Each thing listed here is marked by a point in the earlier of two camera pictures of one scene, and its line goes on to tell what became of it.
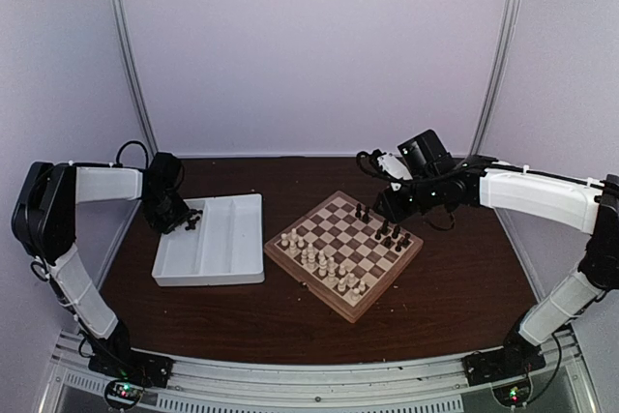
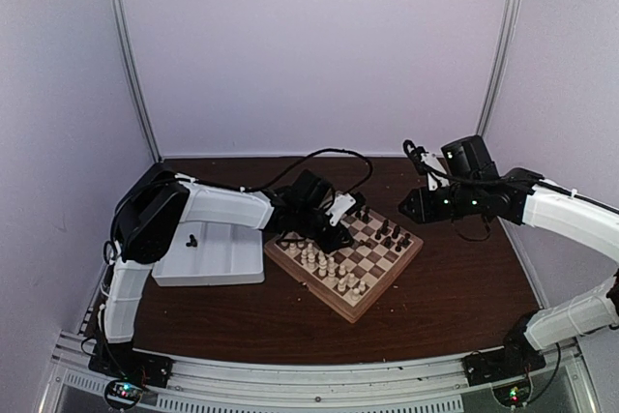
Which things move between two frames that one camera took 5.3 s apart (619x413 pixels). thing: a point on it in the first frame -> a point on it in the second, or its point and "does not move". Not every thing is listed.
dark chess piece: [367, 219] does not move
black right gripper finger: [383, 207] -> [412, 205]
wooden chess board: [345, 253] does not move
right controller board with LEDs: [514, 394] does not move
